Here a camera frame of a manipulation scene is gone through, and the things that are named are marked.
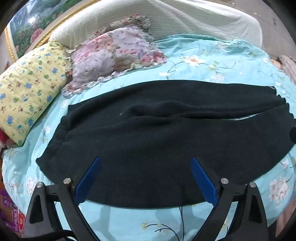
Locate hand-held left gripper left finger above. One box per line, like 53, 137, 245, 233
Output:
23, 156, 102, 241

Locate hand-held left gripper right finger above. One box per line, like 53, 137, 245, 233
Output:
190, 157, 269, 241

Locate black pants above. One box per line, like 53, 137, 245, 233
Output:
36, 80, 295, 209

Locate colourful cardboard box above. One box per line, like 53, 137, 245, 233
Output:
0, 190, 26, 232

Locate red cloth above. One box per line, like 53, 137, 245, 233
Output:
0, 129, 12, 149

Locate yellow printed pillow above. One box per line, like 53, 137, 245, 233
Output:
0, 40, 72, 146

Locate blue floral bedsheet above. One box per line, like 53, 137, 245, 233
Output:
1, 34, 296, 241

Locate pink purple floral pillow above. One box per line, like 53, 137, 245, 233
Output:
61, 14, 167, 99

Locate plaid cloth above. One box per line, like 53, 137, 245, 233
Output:
279, 55, 296, 84

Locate striped padded headboard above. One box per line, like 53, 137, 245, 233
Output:
50, 0, 263, 49

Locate gold framed floral painting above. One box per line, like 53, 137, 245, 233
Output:
5, 0, 102, 63

